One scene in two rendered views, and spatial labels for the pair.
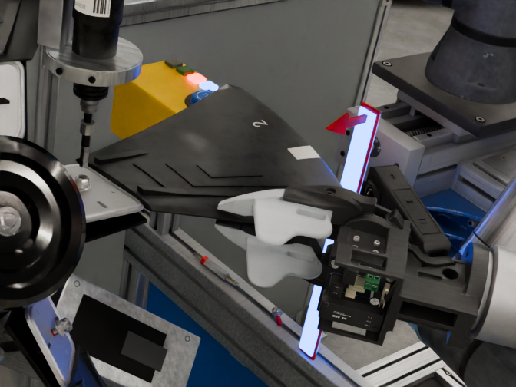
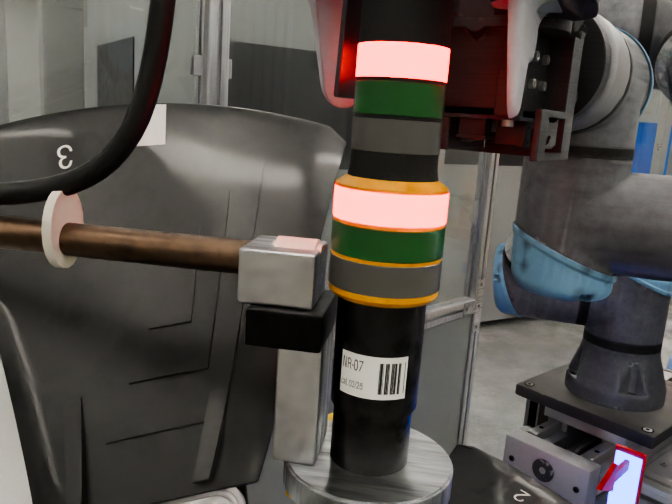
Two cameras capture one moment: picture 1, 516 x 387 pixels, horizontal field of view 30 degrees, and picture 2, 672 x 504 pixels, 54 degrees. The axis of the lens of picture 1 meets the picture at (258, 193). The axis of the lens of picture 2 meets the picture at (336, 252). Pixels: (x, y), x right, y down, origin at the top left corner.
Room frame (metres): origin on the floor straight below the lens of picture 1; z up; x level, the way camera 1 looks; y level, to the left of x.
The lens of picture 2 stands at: (0.38, 0.15, 1.45)
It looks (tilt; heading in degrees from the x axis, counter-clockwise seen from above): 12 degrees down; 1
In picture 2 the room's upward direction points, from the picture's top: 4 degrees clockwise
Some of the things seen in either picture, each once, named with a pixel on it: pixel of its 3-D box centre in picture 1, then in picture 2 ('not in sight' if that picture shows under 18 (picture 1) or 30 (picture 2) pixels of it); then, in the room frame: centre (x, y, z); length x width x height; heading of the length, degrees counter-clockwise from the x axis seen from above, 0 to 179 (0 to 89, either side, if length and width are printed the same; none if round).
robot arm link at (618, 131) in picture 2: not in sight; (587, 85); (0.88, -0.01, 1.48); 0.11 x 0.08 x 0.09; 148
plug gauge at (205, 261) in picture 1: (216, 269); not in sight; (1.02, 0.03, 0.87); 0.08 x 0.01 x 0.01; 52
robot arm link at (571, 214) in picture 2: not in sight; (592, 222); (0.87, -0.03, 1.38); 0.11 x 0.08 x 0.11; 75
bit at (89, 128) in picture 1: (86, 136); not in sight; (0.63, 0.14, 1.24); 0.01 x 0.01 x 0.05
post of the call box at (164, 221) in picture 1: (169, 190); not in sight; (1.10, 0.12, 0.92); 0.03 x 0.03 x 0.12; 48
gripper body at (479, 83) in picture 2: not in sight; (511, 69); (0.74, 0.07, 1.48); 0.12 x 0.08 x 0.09; 148
